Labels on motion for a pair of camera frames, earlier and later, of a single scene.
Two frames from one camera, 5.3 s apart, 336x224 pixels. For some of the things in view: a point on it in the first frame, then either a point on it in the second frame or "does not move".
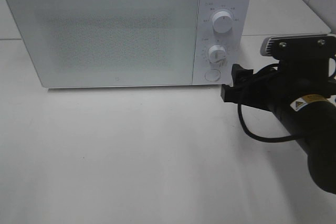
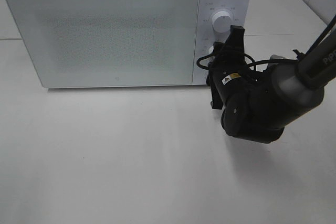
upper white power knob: (222, 22) does not move
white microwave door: (108, 36) does not move
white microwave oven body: (130, 29) does not move
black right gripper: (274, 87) → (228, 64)
